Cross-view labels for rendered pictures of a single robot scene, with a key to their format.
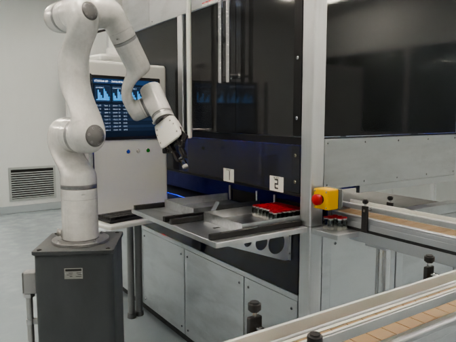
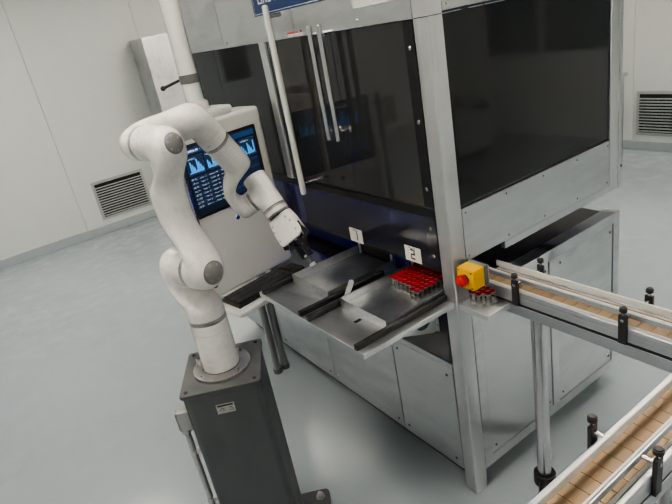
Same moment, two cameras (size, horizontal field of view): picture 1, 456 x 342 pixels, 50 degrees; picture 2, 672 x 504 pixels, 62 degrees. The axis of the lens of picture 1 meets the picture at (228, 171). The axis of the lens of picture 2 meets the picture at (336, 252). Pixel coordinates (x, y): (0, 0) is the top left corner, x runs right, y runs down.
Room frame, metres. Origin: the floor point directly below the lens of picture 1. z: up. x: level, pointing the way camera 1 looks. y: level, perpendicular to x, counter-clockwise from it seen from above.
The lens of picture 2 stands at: (0.06, 0.00, 1.85)
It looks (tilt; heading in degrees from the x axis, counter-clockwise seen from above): 23 degrees down; 3
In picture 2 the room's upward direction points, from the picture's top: 11 degrees counter-clockwise
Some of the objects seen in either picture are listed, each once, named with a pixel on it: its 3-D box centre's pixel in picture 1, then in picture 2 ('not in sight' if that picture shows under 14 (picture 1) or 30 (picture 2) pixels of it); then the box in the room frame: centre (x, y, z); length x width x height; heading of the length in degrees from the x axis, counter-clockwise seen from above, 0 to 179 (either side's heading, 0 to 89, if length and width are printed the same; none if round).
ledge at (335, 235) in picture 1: (337, 231); (487, 304); (1.72, -0.40, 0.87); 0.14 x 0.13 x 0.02; 124
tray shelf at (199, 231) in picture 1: (219, 218); (356, 294); (1.95, 0.03, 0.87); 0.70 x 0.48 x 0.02; 34
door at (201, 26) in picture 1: (207, 70); (310, 114); (2.35, 0.09, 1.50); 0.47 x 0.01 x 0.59; 34
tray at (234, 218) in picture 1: (258, 216); (398, 294); (1.85, -0.12, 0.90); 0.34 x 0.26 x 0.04; 124
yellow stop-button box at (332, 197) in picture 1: (327, 198); (472, 275); (1.71, -0.36, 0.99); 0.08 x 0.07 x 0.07; 124
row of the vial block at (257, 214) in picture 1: (267, 214); (407, 287); (1.87, -0.15, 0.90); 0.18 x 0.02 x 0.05; 34
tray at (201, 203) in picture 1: (212, 203); (343, 270); (2.13, 0.07, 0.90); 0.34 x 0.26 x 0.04; 124
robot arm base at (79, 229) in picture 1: (79, 214); (215, 342); (1.63, 0.51, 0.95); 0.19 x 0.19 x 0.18
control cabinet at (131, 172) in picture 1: (117, 134); (221, 198); (2.49, 0.57, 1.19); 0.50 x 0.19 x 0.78; 134
